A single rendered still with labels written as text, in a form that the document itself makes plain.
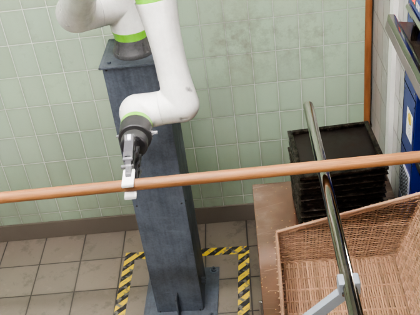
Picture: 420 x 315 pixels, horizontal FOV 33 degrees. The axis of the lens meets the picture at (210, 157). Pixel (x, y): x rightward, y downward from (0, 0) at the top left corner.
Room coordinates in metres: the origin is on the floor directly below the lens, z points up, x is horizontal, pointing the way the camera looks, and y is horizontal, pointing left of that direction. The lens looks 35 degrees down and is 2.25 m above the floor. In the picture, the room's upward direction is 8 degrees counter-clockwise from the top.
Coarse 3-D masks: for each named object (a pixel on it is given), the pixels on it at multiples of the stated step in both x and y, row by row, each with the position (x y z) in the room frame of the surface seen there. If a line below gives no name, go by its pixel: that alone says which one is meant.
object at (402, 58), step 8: (408, 24) 1.69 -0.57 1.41; (392, 32) 1.64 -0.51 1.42; (408, 32) 1.64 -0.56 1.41; (392, 40) 1.62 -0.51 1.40; (400, 48) 1.55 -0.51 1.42; (416, 48) 1.55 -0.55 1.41; (400, 56) 1.53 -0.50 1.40; (408, 64) 1.47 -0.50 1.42; (408, 72) 1.45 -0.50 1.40; (416, 80) 1.39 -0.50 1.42; (416, 88) 1.37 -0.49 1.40
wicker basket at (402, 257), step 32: (416, 192) 1.67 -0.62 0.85; (320, 224) 1.69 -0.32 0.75; (352, 224) 1.68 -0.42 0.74; (384, 224) 1.67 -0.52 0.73; (416, 224) 1.62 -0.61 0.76; (288, 256) 1.70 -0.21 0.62; (320, 256) 1.69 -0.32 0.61; (352, 256) 1.68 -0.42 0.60; (384, 256) 1.67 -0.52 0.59; (416, 256) 1.54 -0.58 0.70; (288, 288) 1.59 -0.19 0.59; (320, 288) 1.57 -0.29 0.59; (384, 288) 1.53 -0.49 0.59; (416, 288) 1.46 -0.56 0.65
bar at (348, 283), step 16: (304, 112) 1.71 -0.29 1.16; (320, 144) 1.53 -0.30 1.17; (320, 160) 1.46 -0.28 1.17; (320, 176) 1.40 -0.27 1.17; (336, 208) 1.26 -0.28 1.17; (336, 224) 1.20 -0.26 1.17; (336, 240) 1.16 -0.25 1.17; (336, 256) 1.11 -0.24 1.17; (352, 272) 1.05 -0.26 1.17; (352, 288) 1.01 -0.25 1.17; (320, 304) 1.04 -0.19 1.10; (336, 304) 1.03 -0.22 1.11; (352, 304) 0.96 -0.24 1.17
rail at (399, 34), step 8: (392, 16) 1.69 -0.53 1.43; (392, 24) 1.65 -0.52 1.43; (400, 24) 1.65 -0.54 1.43; (400, 32) 1.60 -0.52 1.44; (400, 40) 1.56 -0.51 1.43; (408, 40) 1.55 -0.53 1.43; (408, 48) 1.51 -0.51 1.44; (408, 56) 1.48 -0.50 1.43; (416, 56) 1.47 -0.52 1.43; (416, 64) 1.42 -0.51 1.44; (416, 72) 1.40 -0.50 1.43
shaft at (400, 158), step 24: (240, 168) 1.42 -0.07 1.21; (264, 168) 1.41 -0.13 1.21; (288, 168) 1.40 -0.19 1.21; (312, 168) 1.39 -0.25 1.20; (336, 168) 1.39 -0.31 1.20; (360, 168) 1.38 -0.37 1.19; (0, 192) 1.46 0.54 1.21; (24, 192) 1.45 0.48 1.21; (48, 192) 1.44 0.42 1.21; (72, 192) 1.43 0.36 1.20; (96, 192) 1.43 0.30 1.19
